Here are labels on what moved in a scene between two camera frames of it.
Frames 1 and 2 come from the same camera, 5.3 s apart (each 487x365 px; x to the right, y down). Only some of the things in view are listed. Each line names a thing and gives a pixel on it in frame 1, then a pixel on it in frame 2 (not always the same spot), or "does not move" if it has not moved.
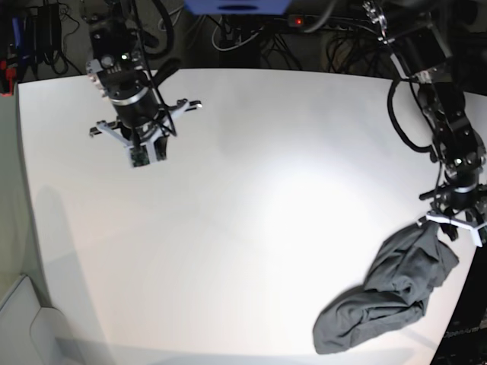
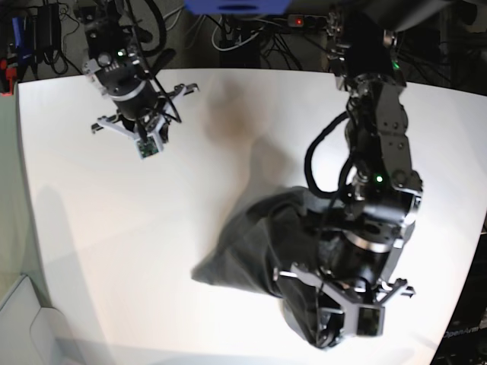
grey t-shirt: (409, 268) -> (282, 234)
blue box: (236, 7) does not move
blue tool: (17, 25) does not move
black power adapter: (49, 30) does not move
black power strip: (331, 23) does not move
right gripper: (466, 208) -> (367, 313)
